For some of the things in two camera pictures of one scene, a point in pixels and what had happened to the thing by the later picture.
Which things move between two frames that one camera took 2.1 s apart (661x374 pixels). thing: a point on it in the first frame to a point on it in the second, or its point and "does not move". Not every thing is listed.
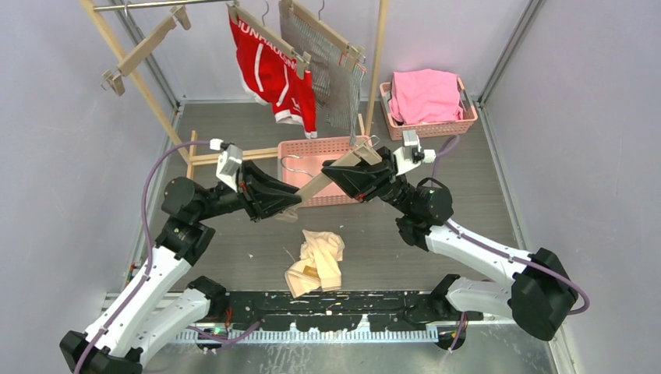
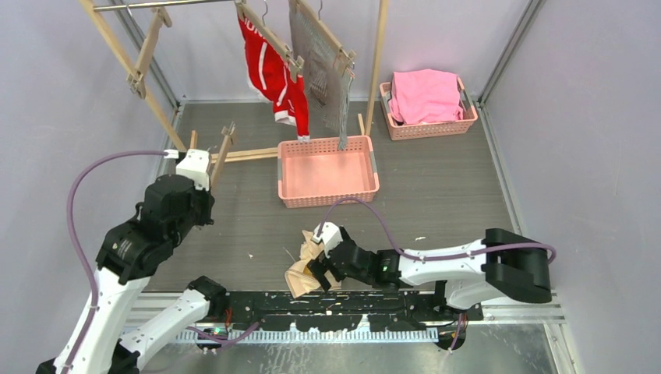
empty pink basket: [300, 160] does not move
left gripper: [260, 195] to [209, 198]
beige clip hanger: [363, 151] to [227, 135]
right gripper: [364, 180] to [319, 270]
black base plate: [341, 310] does not move
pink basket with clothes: [429, 101] does not move
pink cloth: [424, 96] does not move
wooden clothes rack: [189, 146] does not move
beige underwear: [319, 265] does not move
